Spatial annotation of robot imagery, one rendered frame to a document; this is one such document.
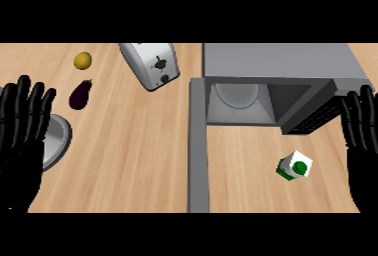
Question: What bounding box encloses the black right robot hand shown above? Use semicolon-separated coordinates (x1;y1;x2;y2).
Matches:
340;84;378;214

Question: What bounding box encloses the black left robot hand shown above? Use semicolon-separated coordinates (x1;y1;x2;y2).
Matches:
0;74;58;214

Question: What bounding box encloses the green and white milk carton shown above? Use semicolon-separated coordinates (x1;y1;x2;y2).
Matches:
275;149;315;182

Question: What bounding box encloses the grey microwave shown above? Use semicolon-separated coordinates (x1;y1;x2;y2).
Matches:
203;43;374;136

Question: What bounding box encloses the grey round plate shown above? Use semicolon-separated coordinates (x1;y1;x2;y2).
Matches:
40;113;74;173

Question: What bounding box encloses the dark purple eggplant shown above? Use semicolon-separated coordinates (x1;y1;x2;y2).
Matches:
68;78;95;111

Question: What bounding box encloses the yellow lemon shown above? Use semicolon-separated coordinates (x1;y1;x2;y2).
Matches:
73;51;94;71

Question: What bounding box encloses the silver toaster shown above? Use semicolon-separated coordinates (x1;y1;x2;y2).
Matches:
117;43;182;92

